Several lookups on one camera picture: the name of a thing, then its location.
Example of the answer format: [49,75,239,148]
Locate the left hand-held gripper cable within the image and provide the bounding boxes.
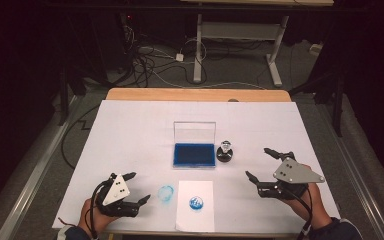
[84,178,114,240]

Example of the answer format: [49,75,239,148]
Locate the person's right hand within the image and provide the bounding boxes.
[280,163,333,231]

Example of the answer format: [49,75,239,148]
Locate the black stamp cap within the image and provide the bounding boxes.
[215,147,235,164]

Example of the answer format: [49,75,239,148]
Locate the white paper sheet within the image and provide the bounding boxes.
[174,180,216,234]

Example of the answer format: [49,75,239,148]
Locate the bundle of floor cables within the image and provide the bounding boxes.
[121,23,208,89]

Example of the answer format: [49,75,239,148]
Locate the white table cover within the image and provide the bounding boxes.
[51,99,347,236]

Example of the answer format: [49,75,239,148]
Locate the thin red wire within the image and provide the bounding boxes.
[57,216,75,228]

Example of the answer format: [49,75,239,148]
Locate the metal floor rail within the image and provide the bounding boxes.
[0,94,82,240]
[315,102,384,240]

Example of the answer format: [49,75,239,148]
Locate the clear blue plastic cap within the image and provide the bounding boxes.
[156,183,176,204]

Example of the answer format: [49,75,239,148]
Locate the hand-held gripper cable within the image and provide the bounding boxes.
[84,178,114,240]
[278,184,314,240]

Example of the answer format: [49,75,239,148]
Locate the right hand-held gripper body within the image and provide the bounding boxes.
[256,157,326,201]

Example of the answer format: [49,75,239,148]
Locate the black floor cable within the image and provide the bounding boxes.
[60,104,101,170]

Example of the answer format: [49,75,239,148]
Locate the person's left hand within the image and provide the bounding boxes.
[78,197,118,238]

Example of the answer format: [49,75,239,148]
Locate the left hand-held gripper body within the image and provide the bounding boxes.
[94,172,141,219]

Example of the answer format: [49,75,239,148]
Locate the black stand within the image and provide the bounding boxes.
[57,65,88,127]
[287,71,347,138]

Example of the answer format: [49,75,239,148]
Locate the right hand-held gripper cable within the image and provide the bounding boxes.
[278,184,314,240]

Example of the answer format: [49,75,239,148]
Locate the white floor cable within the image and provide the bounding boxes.
[152,70,268,91]

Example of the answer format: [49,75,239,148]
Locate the white-legged desk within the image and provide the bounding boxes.
[179,0,335,88]

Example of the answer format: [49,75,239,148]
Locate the blue ink pad box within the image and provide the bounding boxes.
[172,120,218,170]

